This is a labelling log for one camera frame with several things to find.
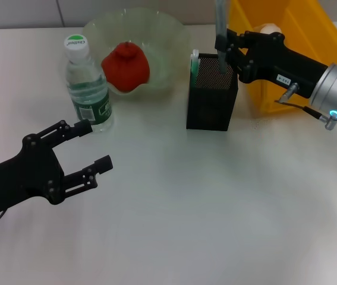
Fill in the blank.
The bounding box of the yellow plastic storage bin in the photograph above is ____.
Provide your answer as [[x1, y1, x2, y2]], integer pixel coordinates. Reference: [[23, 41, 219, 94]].
[[226, 0, 337, 116]]

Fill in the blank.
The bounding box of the white paper ball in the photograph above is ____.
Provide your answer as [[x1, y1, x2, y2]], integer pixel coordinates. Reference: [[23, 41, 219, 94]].
[[259, 23, 284, 35]]

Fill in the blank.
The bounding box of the pale green glass fruit bowl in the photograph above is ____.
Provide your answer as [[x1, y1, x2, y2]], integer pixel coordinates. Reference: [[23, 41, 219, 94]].
[[81, 8, 191, 96]]

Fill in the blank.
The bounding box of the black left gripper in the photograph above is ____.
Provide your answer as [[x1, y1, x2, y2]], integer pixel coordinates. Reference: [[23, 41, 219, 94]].
[[0, 119, 114, 219]]

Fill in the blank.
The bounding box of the right gripper connector cable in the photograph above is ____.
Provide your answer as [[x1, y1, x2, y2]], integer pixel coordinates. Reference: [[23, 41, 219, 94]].
[[274, 82, 337, 131]]

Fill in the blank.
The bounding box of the clear green-label water bottle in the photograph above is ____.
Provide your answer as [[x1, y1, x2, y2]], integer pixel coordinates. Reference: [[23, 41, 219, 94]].
[[64, 34, 115, 134]]

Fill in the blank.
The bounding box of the green utility knife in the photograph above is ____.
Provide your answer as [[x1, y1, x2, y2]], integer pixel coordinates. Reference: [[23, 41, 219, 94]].
[[190, 49, 201, 88]]

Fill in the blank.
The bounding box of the black mesh pen holder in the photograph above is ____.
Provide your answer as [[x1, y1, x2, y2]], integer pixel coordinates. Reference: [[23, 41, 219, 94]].
[[185, 53, 239, 132]]

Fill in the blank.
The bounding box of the grey marker pen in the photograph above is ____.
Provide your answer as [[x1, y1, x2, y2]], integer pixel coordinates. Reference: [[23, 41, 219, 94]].
[[215, 0, 230, 75]]

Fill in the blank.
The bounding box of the red-orange toy orange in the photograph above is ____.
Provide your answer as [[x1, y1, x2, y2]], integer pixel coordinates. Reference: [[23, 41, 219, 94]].
[[100, 41, 152, 93]]

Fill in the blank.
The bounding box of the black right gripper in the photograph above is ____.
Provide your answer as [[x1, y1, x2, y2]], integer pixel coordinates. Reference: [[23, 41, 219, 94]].
[[215, 28, 329, 99]]

